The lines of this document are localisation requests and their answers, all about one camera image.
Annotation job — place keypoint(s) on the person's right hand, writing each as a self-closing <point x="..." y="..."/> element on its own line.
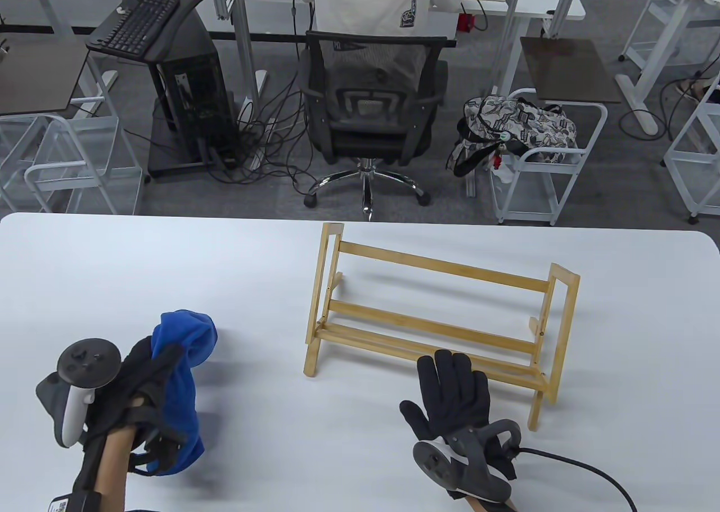
<point x="455" y="405"/>

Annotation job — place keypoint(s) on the person's left hand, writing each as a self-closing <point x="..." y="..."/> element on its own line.
<point x="132" y="377"/>

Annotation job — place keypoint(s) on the person's right thumb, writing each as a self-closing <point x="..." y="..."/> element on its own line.
<point x="413" y="417"/>

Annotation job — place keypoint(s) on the person's right little finger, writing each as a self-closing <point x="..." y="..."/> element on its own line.
<point x="481" y="393"/>

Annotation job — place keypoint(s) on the person's right middle finger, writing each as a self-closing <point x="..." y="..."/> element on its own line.
<point x="446" y="374"/>

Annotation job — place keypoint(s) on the person's left fingers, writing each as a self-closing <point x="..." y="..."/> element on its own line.
<point x="169" y="365"/>

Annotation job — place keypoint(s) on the blue cloth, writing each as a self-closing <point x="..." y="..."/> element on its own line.
<point x="185" y="360"/>

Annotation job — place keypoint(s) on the person's left forearm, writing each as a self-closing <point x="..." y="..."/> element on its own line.
<point x="112" y="470"/>

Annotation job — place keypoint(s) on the person's right forearm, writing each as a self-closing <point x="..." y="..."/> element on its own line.
<point x="495" y="505"/>

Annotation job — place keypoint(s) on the wooden slatted rack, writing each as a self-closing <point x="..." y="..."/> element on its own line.
<point x="427" y="320"/>

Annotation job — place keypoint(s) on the grey right wrist controller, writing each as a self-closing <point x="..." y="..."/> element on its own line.
<point x="467" y="461"/>

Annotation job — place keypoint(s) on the grey white left wrist controller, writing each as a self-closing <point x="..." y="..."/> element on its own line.
<point x="76" y="391"/>

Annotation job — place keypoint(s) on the white metal cart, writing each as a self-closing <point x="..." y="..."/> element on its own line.
<point x="694" y="140"/>
<point x="534" y="197"/>

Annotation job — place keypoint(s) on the black rolling computer stand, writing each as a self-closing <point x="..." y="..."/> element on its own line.
<point x="169" y="157"/>

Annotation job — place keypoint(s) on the patterned backpack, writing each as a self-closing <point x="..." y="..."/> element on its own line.
<point x="523" y="126"/>

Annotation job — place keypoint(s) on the black mesh office chair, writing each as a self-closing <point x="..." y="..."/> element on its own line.
<point x="368" y="112"/>

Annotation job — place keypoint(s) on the black computer tower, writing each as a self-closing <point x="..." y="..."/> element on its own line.
<point x="194" y="84"/>

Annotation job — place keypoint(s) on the brown square side table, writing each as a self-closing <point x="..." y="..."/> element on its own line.
<point x="36" y="76"/>
<point x="568" y="70"/>

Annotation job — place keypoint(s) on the black keyboard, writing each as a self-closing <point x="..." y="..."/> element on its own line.
<point x="140" y="22"/>

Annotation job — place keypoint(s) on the red power socket box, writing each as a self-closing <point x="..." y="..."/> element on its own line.
<point x="466" y="22"/>

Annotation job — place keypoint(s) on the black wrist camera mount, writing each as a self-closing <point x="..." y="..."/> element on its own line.
<point x="79" y="498"/>

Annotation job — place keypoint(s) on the white desk leg frame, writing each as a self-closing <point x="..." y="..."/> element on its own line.
<point x="647" y="56"/>

